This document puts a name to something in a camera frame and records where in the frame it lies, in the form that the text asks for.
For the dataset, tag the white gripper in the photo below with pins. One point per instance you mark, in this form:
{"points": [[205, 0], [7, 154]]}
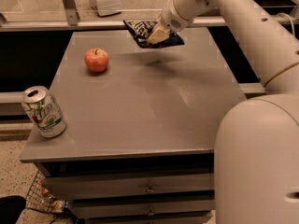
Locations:
{"points": [[173, 19]]}

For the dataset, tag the blue chip bag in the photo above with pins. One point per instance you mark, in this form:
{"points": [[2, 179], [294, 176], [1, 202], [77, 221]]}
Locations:
{"points": [[141, 31]]}

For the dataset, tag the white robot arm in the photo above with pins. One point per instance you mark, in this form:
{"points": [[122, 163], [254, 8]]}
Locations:
{"points": [[257, 145]]}

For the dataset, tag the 7up soda can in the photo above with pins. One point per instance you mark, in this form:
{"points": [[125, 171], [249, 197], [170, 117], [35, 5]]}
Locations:
{"points": [[41, 107]]}

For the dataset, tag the red apple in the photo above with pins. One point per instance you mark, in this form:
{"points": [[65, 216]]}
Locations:
{"points": [[96, 60]]}

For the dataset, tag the grey drawer cabinet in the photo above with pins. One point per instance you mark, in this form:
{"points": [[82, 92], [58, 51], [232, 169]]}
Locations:
{"points": [[149, 119]]}

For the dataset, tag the top drawer knob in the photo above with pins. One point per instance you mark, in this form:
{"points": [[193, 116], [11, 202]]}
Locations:
{"points": [[150, 189]]}

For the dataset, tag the drawer knob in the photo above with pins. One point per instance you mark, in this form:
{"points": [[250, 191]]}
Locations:
{"points": [[150, 213], [150, 189]]}

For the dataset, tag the black object on floor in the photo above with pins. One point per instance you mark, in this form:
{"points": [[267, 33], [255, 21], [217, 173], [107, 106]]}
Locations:
{"points": [[11, 208]]}

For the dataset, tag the metal railing frame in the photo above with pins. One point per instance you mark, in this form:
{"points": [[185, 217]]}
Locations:
{"points": [[34, 15]]}

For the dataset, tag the wire basket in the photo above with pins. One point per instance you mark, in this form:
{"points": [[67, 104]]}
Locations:
{"points": [[39, 199]]}

